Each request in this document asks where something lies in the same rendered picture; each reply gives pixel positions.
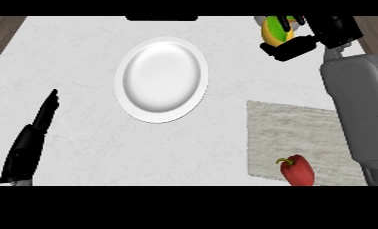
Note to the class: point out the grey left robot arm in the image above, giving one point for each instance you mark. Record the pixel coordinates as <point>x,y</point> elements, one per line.
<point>22,182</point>

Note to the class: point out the yellow green lemon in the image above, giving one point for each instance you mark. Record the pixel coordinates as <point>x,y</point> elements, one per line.
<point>277,30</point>

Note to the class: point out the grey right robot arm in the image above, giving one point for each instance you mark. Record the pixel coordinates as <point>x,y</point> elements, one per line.
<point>355,113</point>

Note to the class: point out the red bell pepper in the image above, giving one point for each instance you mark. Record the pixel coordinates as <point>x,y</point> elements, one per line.
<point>298,171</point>

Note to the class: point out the beige placemat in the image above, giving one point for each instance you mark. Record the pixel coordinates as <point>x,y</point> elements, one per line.
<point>301,136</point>

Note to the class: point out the white oval plate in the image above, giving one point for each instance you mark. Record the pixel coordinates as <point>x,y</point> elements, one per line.
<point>162,79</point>

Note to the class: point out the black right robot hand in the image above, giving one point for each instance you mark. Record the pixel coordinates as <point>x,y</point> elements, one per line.
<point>326,31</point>

